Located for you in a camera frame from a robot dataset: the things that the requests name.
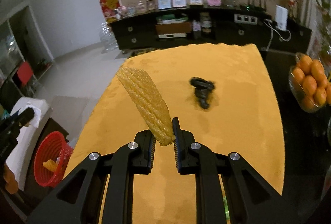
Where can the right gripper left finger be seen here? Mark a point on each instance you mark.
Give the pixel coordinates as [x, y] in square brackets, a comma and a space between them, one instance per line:
[100, 188]

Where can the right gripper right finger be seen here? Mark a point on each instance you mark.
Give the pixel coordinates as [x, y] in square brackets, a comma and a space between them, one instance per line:
[228, 189]

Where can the white tissue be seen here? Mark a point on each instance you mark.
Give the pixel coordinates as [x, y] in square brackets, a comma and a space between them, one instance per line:
[33, 115]

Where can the yellow foam fruit net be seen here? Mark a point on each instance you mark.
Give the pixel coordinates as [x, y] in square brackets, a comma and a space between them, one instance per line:
[149, 102]

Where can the small black crumpled trash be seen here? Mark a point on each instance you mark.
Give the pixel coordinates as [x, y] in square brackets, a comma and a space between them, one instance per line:
[203, 89]

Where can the person left hand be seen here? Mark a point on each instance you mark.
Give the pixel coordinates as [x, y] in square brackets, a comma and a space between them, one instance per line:
[11, 184]

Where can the yellow foam net in basket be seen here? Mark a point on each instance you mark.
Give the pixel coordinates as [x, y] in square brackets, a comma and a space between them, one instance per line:
[50, 165]

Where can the red plastic basket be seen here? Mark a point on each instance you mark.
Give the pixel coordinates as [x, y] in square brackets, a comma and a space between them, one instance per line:
[53, 147]

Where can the red chair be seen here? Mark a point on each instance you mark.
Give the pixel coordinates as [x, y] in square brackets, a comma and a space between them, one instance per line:
[24, 73]

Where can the yellow table cloth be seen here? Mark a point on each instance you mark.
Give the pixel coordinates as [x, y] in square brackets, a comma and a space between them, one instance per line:
[243, 117]

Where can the glass bowl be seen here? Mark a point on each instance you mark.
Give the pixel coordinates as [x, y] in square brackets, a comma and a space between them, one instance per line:
[306, 102]

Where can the clear water jug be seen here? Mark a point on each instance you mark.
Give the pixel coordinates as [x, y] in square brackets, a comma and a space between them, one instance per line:
[107, 38]

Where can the orange fruit front left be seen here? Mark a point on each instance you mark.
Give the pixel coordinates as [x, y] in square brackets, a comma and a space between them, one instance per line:
[309, 85]

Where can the orange fruit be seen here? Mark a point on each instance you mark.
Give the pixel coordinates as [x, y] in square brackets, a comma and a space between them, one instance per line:
[305, 64]
[309, 85]

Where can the orange fruit top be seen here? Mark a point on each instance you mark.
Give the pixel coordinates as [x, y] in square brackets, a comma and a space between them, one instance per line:
[305, 64]

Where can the black tv cabinet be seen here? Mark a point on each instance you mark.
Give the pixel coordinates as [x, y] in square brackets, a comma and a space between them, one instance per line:
[197, 24]

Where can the red festive poster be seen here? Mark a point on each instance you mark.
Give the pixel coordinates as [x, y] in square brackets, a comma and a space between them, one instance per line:
[109, 8]

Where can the white router box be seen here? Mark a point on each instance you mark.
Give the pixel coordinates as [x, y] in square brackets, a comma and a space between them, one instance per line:
[281, 18]

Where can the picture frame blue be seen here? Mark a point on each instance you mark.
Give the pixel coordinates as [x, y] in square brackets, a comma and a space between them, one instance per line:
[164, 4]

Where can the picture frame white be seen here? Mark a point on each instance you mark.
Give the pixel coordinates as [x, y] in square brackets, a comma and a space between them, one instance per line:
[179, 3]

